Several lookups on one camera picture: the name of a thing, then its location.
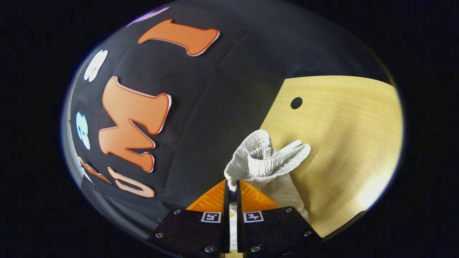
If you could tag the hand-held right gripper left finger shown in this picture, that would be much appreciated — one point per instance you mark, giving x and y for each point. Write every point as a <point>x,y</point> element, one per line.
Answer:
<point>226,222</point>

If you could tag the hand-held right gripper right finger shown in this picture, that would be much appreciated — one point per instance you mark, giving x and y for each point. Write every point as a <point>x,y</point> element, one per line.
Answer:
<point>239,222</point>

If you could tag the white jeans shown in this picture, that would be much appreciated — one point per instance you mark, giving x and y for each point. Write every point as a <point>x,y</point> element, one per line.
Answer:
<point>261,161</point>

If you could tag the black backdrop cloth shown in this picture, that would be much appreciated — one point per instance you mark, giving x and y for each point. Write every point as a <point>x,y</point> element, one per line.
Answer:
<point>200,118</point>

